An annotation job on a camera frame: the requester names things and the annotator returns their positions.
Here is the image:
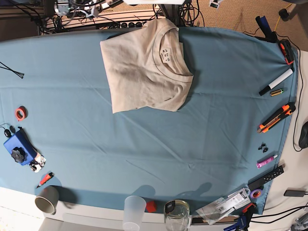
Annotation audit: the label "beige T-shirt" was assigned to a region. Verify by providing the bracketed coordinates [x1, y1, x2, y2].
[100, 19, 193, 113]

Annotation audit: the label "blue table cloth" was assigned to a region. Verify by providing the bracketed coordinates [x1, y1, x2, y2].
[0, 27, 298, 210]

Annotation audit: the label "red small block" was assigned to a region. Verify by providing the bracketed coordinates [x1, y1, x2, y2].
[146, 201, 157, 213]

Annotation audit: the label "translucent plastic cup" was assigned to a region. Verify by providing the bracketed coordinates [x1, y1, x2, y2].
[123, 195, 146, 231]

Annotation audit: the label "glass jar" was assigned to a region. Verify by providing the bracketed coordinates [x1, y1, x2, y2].
[164, 199, 190, 231]

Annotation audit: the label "packaged item in plastic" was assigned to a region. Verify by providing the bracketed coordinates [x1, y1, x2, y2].
[196, 188, 251, 225]

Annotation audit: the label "small black clips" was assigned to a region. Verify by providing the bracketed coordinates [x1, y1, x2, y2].
[258, 142, 268, 153]

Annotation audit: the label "purple glue tube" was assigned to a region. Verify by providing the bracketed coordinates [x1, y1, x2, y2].
[256, 155, 278, 169]

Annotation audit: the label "AA battery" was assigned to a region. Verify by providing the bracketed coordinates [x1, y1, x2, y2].
[270, 89, 284, 97]

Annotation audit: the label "black perforated bar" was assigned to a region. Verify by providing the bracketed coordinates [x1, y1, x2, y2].
[248, 163, 286, 191]

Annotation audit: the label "red black small tool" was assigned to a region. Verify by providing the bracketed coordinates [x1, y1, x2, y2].
[36, 172, 54, 189]

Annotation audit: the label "white small caster toy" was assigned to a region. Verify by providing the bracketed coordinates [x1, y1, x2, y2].
[29, 155, 46, 173]

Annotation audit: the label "purple tape roll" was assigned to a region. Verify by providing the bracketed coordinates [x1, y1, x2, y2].
[250, 189, 262, 199]

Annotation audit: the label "black white marker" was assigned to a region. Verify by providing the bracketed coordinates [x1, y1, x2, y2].
[259, 68, 293, 96]

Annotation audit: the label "orange tape roll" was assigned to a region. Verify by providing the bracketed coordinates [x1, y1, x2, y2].
[15, 106, 28, 121]

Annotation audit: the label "orange black utility knife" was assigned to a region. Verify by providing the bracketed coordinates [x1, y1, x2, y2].
[257, 102, 296, 133]

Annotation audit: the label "grey mug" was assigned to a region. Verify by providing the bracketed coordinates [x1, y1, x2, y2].
[35, 186, 59, 215]

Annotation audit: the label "blue box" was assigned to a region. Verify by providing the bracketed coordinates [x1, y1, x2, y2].
[3, 131, 37, 166]

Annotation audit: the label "black zip ties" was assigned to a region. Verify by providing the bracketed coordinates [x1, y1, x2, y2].
[0, 62, 24, 79]

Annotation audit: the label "blue orange bar clamp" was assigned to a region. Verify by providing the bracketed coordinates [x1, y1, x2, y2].
[223, 203, 257, 231]

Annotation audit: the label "black knob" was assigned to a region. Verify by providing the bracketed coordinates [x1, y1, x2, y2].
[11, 147, 26, 164]

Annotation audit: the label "orange black clamp tool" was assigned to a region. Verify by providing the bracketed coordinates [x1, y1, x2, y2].
[279, 39, 294, 65]

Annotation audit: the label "power strip with red switch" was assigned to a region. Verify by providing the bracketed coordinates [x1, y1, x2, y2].
[120, 21, 144, 28]

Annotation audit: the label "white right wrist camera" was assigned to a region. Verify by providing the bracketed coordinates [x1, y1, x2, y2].
[83, 6, 99, 18]

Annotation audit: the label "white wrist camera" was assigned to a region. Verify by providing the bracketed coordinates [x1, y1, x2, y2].
[83, 6, 99, 18]
[209, 0, 223, 9]

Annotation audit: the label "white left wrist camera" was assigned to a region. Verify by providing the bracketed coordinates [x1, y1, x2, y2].
[209, 0, 223, 9]

